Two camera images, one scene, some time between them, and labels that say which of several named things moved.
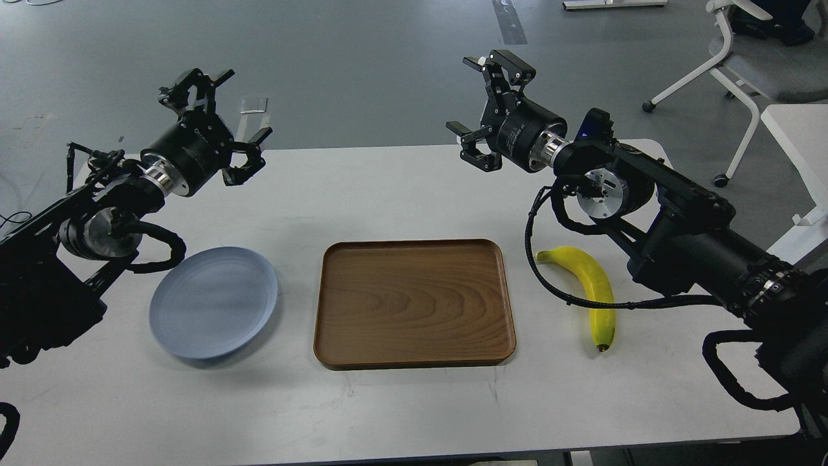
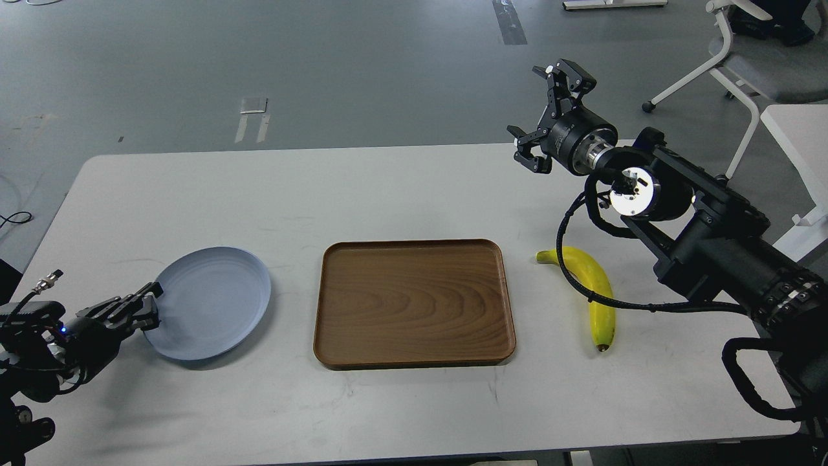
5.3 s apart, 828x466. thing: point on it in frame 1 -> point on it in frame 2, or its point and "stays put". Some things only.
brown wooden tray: [388, 303] stays put
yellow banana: [603, 320] stays put
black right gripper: [513, 122] -> [576, 136]
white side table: [801, 131] stays put
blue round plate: [213, 302] stays put
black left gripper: [199, 144] -> [92, 344]
